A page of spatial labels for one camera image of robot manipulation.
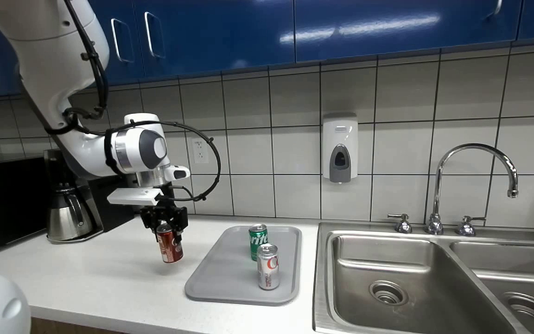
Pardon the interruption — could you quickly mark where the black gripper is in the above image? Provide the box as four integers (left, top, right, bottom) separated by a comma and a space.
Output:
140, 205, 189, 245

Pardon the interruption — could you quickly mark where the red soda can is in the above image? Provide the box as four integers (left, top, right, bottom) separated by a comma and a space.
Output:
156, 223, 184, 264

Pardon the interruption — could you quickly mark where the grey plastic tray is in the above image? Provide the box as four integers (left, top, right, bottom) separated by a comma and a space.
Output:
184, 225, 303, 307

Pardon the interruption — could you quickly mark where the black coffee maker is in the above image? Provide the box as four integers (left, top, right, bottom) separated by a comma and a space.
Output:
43, 148, 136, 244

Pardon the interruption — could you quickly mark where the green soda can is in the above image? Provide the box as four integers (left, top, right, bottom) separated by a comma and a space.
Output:
248, 223, 269, 262

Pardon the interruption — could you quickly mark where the steel coffee carafe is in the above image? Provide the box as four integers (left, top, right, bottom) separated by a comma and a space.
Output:
46, 185, 95, 243

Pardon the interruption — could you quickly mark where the silver soda can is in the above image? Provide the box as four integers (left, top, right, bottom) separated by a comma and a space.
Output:
256, 243, 280, 291

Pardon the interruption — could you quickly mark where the black microwave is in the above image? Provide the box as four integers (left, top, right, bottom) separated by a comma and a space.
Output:
0, 157, 51, 254

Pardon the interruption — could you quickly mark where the chrome tap lever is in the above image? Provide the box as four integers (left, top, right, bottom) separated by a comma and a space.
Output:
387, 213, 413, 234
455, 215, 487, 237

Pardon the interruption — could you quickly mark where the stainless steel double sink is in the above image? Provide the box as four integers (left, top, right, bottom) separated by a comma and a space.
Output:
312, 221, 534, 334

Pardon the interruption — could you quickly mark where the chrome gooseneck tap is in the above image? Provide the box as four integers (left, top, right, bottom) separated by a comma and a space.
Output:
424, 142, 520, 235

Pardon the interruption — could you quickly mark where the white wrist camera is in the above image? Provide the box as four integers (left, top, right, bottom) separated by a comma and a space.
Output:
107, 187, 165, 206

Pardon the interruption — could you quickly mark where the white wall socket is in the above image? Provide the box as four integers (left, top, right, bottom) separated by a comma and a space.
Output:
191, 137, 210, 165

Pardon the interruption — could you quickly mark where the white wall soap dispenser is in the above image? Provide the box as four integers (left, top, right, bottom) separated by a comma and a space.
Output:
321, 112, 359, 184

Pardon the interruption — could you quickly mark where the silver cabinet door handle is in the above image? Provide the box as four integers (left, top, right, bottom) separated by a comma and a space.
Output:
144, 11, 167, 60
110, 18, 136, 64

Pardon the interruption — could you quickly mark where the blue wall cabinet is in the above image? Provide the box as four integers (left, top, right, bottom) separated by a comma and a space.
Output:
0, 0, 534, 99

